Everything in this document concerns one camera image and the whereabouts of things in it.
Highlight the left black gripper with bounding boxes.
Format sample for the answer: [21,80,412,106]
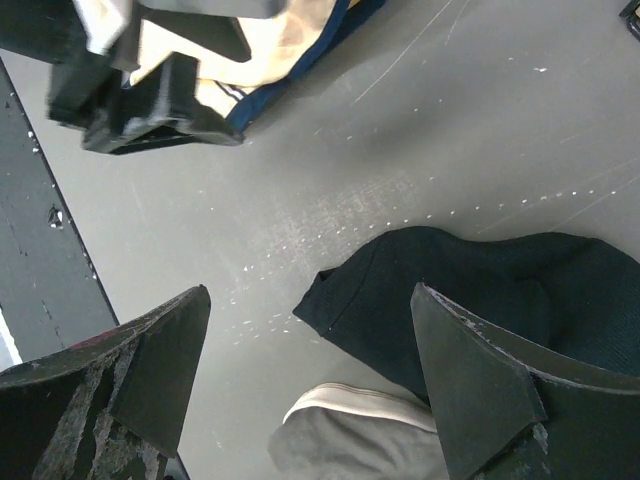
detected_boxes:
[1,1,280,154]

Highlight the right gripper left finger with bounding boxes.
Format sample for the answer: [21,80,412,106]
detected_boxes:
[1,286,210,479]

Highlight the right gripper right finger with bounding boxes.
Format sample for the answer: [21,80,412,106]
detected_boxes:
[411,284,639,479]

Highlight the beige underwear navy trim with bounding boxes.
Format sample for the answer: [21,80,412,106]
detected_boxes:
[74,0,389,136]

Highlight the black underwear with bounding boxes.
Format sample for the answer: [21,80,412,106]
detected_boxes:
[294,226,639,399]

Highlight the grey underwear white band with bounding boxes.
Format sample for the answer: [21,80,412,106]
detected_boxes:
[267,383,449,480]

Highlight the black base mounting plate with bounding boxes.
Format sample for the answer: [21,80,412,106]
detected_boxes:
[1,70,118,369]

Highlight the black compartment box glass lid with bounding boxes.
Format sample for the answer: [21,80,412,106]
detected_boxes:
[619,0,640,39]

